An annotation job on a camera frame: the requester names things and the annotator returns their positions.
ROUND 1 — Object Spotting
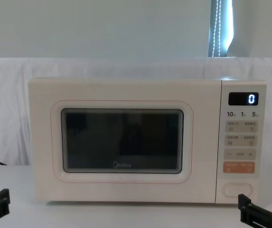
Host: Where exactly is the white table cloth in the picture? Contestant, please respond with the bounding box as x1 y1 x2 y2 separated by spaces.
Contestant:
0 163 272 228

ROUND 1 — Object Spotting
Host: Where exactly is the cream microwave oven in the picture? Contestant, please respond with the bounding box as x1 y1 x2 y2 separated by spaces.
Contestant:
28 77 268 205

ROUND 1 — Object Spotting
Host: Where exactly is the pale white curtain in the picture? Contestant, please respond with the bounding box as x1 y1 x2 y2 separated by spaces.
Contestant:
0 0 272 59

